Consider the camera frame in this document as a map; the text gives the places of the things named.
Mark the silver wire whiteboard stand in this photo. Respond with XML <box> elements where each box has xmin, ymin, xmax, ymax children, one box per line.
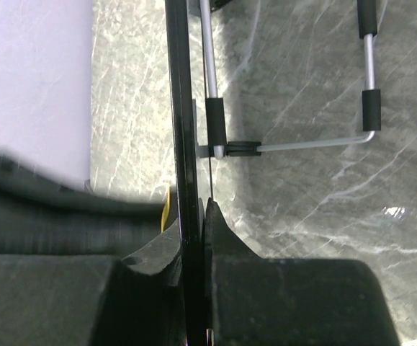
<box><xmin>188</xmin><ymin>1</ymin><xmax>382</xmax><ymax>160</ymax></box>

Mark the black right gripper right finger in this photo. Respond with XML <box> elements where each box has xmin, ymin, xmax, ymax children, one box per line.
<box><xmin>205</xmin><ymin>200</ymin><xmax>400</xmax><ymax>345</ymax></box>

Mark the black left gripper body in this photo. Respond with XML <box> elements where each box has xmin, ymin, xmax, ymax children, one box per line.
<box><xmin>0</xmin><ymin>154</ymin><xmax>164</xmax><ymax>255</ymax></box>

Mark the black framed small whiteboard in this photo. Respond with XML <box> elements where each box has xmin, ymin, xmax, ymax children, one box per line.
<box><xmin>165</xmin><ymin>1</ymin><xmax>211</xmax><ymax>345</ymax></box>

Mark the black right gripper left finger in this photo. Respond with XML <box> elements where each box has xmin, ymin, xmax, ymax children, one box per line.
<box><xmin>0</xmin><ymin>222</ymin><xmax>187</xmax><ymax>345</ymax></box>

